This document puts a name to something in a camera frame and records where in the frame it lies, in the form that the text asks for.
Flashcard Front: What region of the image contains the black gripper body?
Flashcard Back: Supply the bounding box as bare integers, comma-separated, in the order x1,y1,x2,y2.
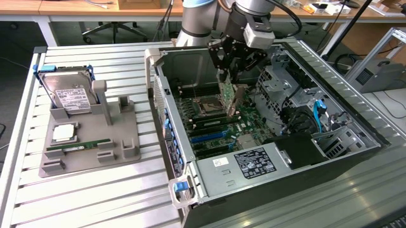
222,6,258,60

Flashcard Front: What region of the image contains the aluminium profile frame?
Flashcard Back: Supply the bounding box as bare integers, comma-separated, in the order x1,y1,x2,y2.
359,27,406,72

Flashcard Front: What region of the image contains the black open PC case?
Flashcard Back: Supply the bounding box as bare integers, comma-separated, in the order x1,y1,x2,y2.
144,42,391,228

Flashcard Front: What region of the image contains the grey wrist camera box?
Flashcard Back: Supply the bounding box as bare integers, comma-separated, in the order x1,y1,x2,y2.
243,17,277,48

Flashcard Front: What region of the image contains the CPU socket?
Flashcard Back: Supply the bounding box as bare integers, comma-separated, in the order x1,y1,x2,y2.
195,95,223,116

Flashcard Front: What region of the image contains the black plastic shroud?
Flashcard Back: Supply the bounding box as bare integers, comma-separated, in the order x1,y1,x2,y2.
273,133,330,171

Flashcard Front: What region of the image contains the installed RAM stick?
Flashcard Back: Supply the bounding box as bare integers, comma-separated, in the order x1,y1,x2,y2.
194,116,240,126

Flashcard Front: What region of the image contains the silver hard disk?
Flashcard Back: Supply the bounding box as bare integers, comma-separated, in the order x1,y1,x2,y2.
43,71,98,114

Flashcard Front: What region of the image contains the green Dell motherboard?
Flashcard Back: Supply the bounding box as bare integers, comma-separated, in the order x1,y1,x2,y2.
172,82,277,160

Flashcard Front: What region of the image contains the brown cardboard box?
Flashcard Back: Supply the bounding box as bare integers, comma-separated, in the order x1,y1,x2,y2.
118,0,163,10

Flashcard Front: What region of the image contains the black stand pole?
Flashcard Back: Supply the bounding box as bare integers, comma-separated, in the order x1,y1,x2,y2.
321,0,374,60

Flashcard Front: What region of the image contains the black keyboard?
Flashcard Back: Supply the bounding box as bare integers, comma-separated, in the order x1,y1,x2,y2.
370,217,406,228

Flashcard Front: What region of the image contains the graphics card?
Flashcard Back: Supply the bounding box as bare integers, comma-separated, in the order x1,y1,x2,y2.
216,70,248,119

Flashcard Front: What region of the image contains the white cardboard box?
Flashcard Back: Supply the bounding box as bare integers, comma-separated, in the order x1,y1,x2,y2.
322,5,351,16

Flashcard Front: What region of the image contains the black office chair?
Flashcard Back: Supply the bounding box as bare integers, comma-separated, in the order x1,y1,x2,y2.
82,21,150,44

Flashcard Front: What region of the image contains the grey power supply unit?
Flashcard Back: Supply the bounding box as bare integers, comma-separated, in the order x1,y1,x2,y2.
195,142,293,198

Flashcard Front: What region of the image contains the grey computer tower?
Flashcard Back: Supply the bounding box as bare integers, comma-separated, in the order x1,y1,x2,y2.
343,59,406,95

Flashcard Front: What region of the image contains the blue expansion slot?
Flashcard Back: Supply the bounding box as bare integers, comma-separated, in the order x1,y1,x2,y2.
190,132,231,143

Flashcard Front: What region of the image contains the silver CPU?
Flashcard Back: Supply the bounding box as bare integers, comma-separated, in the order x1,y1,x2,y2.
52,124,79,143

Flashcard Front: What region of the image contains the green loose RAM stick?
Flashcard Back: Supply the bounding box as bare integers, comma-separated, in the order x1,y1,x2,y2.
47,139,114,152

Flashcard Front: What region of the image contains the white loose cable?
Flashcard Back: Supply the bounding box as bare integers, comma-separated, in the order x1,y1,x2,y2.
86,0,115,9

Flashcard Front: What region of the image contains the grey parts rack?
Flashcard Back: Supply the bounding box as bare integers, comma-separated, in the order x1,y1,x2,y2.
37,79,143,179

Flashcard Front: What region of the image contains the blue disk caddy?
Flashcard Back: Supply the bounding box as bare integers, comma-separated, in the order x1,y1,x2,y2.
32,63,96,105

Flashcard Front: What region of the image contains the metal disk bay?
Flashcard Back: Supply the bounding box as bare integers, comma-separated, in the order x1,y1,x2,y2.
255,47,321,112

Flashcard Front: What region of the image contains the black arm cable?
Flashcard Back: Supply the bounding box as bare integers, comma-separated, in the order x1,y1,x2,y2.
274,0,305,39

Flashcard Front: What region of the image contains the blue disk wire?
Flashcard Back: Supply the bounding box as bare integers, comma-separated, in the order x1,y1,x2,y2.
313,99,325,135

